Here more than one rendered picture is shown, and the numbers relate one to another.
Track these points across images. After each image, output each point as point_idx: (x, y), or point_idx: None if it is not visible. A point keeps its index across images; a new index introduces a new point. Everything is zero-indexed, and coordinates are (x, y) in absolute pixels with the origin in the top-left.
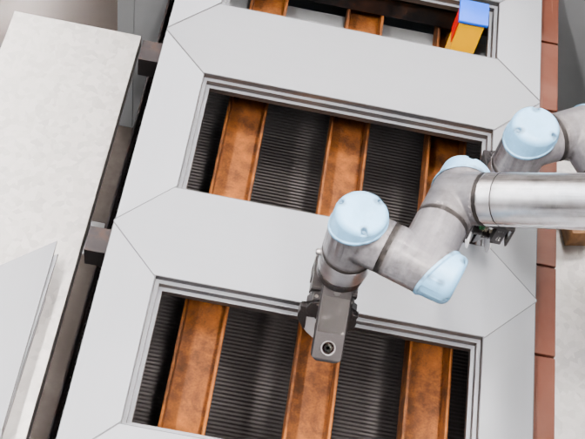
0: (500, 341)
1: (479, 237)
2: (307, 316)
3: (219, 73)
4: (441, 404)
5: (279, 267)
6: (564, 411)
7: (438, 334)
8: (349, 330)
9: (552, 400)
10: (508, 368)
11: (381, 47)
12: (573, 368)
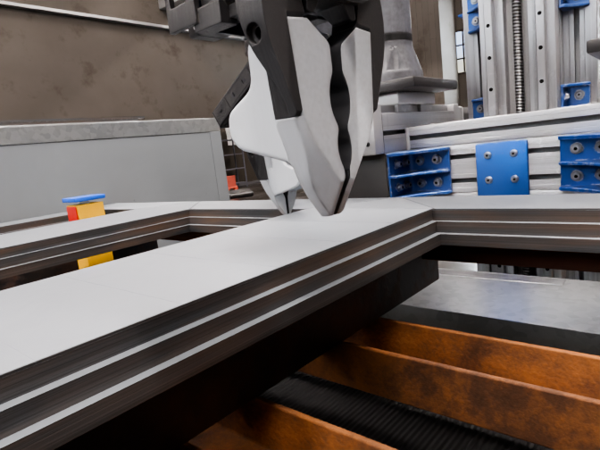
0: (445, 204)
1: (291, 197)
2: (288, 17)
3: None
4: (488, 371)
5: (74, 311)
6: (521, 303)
7: (403, 235)
8: (381, 69)
9: None
10: (493, 201)
11: (8, 235)
12: (464, 292)
